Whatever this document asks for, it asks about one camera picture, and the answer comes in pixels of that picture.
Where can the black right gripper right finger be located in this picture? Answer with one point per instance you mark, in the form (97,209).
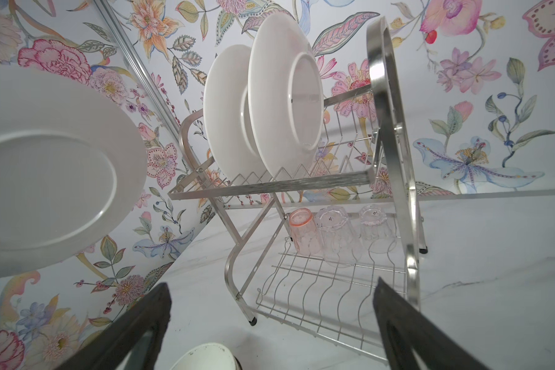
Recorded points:
(410,340)

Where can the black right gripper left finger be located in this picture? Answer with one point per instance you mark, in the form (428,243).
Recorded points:
(133,341)

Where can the orange white bowl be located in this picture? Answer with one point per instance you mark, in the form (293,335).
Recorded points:
(208,356)

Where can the clear faceted glass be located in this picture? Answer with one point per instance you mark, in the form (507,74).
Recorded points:
(341,246)

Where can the clear drinking glass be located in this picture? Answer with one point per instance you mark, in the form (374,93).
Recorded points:
(375,232)

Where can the pink rimmed glass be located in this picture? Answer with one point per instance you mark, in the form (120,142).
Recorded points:
(304,232)

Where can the white plate right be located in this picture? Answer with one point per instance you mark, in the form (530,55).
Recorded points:
(72,166)

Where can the white plate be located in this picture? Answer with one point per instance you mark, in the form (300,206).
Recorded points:
(285,98)
(72,166)
(227,119)

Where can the white plate left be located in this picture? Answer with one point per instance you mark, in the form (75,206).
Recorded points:
(227,119)

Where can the white plate middle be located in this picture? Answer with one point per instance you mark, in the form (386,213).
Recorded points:
(285,98)

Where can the aluminium corner frame post left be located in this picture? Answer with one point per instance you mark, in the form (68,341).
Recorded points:
(138,67)

